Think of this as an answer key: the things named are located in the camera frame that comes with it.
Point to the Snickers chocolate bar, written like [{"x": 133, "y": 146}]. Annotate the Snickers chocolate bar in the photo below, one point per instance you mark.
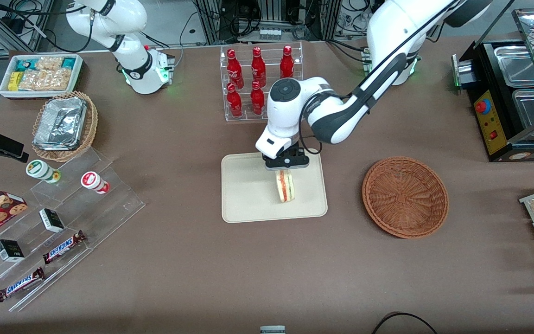
[
  {"x": 63, "y": 247},
  {"x": 20, "y": 284}
]

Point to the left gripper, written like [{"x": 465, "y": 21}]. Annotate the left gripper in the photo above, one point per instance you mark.
[{"x": 293, "y": 151}]

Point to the round brown wicker basket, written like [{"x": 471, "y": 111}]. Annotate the round brown wicker basket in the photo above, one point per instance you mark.
[{"x": 406, "y": 199}]

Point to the clear acrylic bottle rack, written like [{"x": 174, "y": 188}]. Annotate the clear acrylic bottle rack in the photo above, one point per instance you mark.
[{"x": 246, "y": 116}]

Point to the aluminium equipment frame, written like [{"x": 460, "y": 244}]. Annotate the aluminium equipment frame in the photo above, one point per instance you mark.
[{"x": 211, "y": 21}]

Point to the clear acrylic stepped stand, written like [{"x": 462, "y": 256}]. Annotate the clear acrylic stepped stand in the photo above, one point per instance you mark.
[{"x": 109, "y": 204}]

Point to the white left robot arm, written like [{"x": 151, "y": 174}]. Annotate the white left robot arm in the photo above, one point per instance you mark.
[{"x": 387, "y": 28}]

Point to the beige plastic tray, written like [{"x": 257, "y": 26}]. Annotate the beige plastic tray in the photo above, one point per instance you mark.
[{"x": 248, "y": 195}]

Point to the small grey device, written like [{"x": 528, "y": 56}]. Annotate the small grey device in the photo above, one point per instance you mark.
[{"x": 272, "y": 330}]

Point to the clear cracker bag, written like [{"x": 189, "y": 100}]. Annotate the clear cracker bag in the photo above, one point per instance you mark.
[
  {"x": 33, "y": 80},
  {"x": 49, "y": 63},
  {"x": 59, "y": 80}
]

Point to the oval tan wicker basket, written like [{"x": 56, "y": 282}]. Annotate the oval tan wicker basket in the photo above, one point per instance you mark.
[{"x": 90, "y": 125}]

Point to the red lid yogurt cup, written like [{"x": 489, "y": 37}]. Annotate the red lid yogurt cup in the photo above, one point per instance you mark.
[{"x": 92, "y": 181}]

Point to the black heated display case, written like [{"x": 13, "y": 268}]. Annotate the black heated display case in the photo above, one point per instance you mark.
[{"x": 494, "y": 120}]

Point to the yellow snack pack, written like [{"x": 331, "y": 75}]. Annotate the yellow snack pack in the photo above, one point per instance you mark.
[{"x": 14, "y": 81}]

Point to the red cola bottle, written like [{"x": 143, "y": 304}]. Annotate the red cola bottle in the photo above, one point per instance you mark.
[
  {"x": 287, "y": 62},
  {"x": 257, "y": 99},
  {"x": 234, "y": 69},
  {"x": 258, "y": 67},
  {"x": 234, "y": 102}
]

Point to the small black box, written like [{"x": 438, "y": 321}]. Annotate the small black box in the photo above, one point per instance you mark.
[
  {"x": 9, "y": 251},
  {"x": 52, "y": 221}
]

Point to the aluminium foil tray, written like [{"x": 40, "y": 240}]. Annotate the aluminium foil tray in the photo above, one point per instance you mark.
[{"x": 60, "y": 123}]

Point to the green lid yogurt cup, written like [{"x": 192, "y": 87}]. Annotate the green lid yogurt cup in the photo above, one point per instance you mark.
[{"x": 40, "y": 170}]

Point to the triangular sandwich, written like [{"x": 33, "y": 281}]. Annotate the triangular sandwich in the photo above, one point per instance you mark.
[{"x": 284, "y": 188}]

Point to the white power strip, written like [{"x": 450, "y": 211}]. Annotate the white power strip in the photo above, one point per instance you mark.
[{"x": 270, "y": 34}]

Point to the teal snack pack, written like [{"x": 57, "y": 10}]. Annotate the teal snack pack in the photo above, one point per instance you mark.
[
  {"x": 68, "y": 63},
  {"x": 26, "y": 65}
]

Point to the white rectangular snack bin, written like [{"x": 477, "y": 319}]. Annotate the white rectangular snack bin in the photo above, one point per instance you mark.
[{"x": 5, "y": 93}]

